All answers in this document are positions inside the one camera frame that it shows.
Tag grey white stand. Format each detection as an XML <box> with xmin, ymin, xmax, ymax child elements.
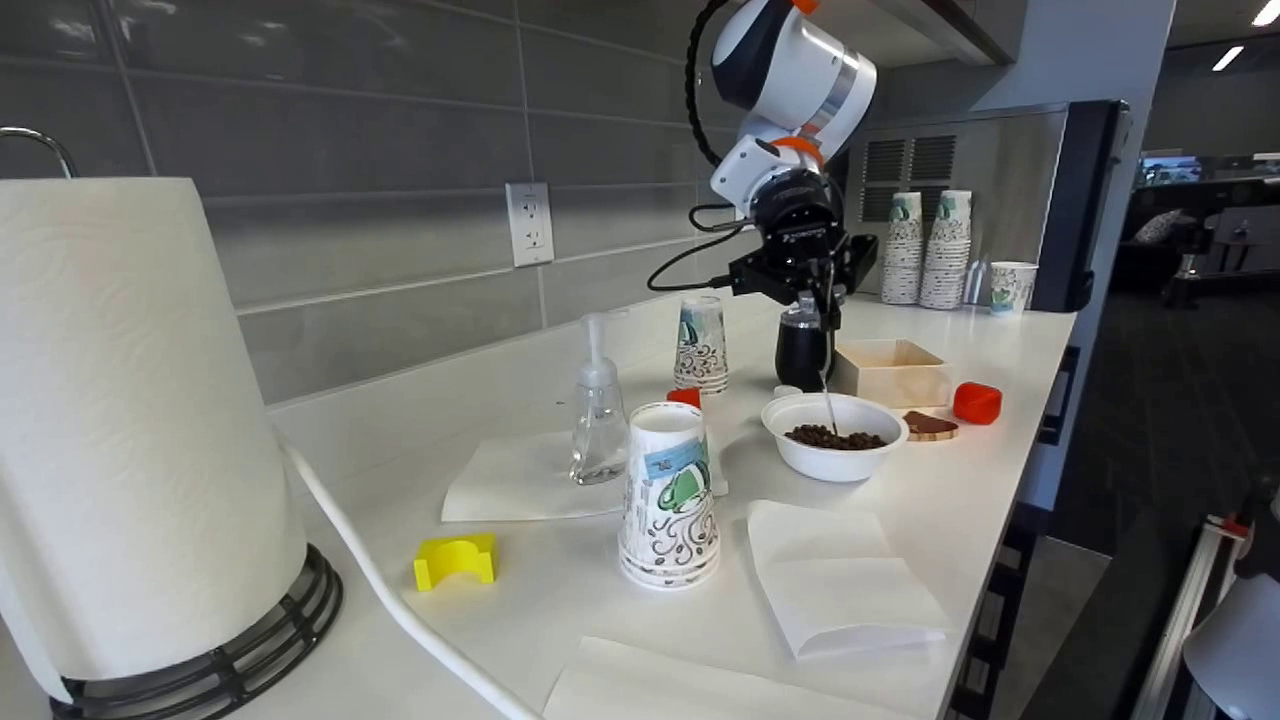
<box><xmin>1129</xmin><ymin>485</ymin><xmax>1280</xmax><ymax>720</ymax></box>

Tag single printed paper cup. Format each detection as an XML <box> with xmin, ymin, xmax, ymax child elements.
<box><xmin>990</xmin><ymin>258</ymin><xmax>1043</xmax><ymax>322</ymax></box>

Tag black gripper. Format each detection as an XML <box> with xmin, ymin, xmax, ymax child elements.
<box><xmin>749</xmin><ymin>170</ymin><xmax>853</xmax><ymax>338</ymax></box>

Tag small clear glass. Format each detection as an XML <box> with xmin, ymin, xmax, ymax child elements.
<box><xmin>960</xmin><ymin>258</ymin><xmax>995</xmax><ymax>312</ymax></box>

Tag red plastic cup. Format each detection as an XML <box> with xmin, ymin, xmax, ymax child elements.
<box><xmin>949</xmin><ymin>382</ymin><xmax>1009</xmax><ymax>429</ymax></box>

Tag black tumbler with clear lid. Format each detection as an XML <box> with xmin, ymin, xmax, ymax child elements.
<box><xmin>774</xmin><ymin>294</ymin><xmax>840</xmax><ymax>398</ymax></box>

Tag white wall outlet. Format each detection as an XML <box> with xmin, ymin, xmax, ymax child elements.
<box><xmin>500</xmin><ymin>179</ymin><xmax>560</xmax><ymax>273</ymax></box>

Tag brown beans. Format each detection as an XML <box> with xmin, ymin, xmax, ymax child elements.
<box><xmin>779</xmin><ymin>421</ymin><xmax>894</xmax><ymax>453</ymax></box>

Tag light wooden box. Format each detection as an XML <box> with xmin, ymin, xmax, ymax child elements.
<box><xmin>833</xmin><ymin>338</ymin><xmax>954</xmax><ymax>417</ymax></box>

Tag yellow plastic block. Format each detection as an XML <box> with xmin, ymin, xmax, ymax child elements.
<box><xmin>409</xmin><ymin>534</ymin><xmax>504</xmax><ymax>595</ymax></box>

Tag clear glass flask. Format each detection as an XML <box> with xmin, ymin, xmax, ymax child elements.
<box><xmin>565</xmin><ymin>312</ymin><xmax>634</xmax><ymax>488</ymax></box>

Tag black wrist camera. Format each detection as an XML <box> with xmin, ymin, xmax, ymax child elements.
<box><xmin>725</xmin><ymin>233</ymin><xmax>883</xmax><ymax>304</ymax></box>

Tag white cable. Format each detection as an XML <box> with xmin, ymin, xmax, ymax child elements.
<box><xmin>281</xmin><ymin>445</ymin><xmax>539</xmax><ymax>720</ymax></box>

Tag tall black panel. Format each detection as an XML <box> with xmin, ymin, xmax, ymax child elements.
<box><xmin>1033</xmin><ymin>95</ymin><xmax>1134</xmax><ymax>316</ymax></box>

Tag background screen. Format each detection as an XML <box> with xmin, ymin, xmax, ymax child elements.
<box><xmin>1136</xmin><ymin>153</ymin><xmax>1207</xmax><ymax>187</ymax></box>

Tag stack of printed cups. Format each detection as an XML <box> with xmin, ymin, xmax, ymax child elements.
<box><xmin>881</xmin><ymin>187</ymin><xmax>927</xmax><ymax>307</ymax></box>
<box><xmin>916</xmin><ymin>183</ymin><xmax>979</xmax><ymax>316</ymax></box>

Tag white bowl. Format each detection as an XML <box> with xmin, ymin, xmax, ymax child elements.
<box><xmin>761</xmin><ymin>387</ymin><xmax>913</xmax><ymax>488</ymax></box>

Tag white paper towel roll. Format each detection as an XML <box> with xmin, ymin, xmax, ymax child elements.
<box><xmin>0</xmin><ymin>173</ymin><xmax>311</xmax><ymax>709</ymax></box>

